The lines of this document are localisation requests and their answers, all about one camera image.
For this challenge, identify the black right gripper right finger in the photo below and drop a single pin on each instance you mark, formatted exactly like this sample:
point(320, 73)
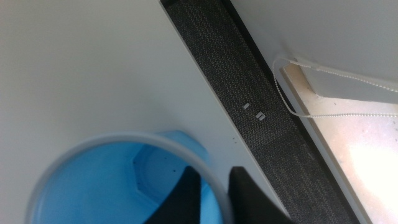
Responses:
point(252, 199)

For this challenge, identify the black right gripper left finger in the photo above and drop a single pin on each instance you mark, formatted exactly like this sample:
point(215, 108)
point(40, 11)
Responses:
point(180, 202)

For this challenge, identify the blue plastic bucket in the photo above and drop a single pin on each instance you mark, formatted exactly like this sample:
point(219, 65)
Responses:
point(93, 186)

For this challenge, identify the pale stone window sill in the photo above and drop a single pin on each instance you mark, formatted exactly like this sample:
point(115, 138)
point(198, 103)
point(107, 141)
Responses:
point(357, 149)

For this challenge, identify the white blind bottom rail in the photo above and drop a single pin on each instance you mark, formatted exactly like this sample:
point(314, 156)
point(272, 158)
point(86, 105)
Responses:
point(348, 84)

